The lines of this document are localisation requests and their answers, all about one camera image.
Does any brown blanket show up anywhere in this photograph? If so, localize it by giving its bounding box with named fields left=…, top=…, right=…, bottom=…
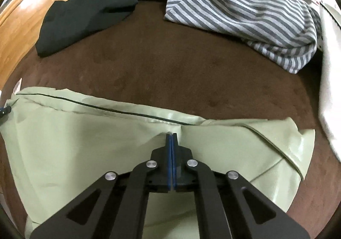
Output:
left=0, top=0, right=341, bottom=239

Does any grey striped garment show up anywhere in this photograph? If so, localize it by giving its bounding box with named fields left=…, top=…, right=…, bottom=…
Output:
left=163, top=0, right=323, bottom=74

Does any white cloth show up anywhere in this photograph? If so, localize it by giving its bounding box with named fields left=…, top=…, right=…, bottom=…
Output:
left=318, top=2, right=341, bottom=163

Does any black garment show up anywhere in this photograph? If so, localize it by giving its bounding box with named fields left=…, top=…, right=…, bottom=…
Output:
left=35, top=0, right=139, bottom=58

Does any light green jacket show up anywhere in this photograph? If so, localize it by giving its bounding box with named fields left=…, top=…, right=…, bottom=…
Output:
left=0, top=87, right=316, bottom=239

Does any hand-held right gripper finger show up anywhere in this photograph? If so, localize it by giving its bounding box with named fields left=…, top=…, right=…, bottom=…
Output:
left=30, top=134, right=173, bottom=239
left=173, top=134, right=311, bottom=239

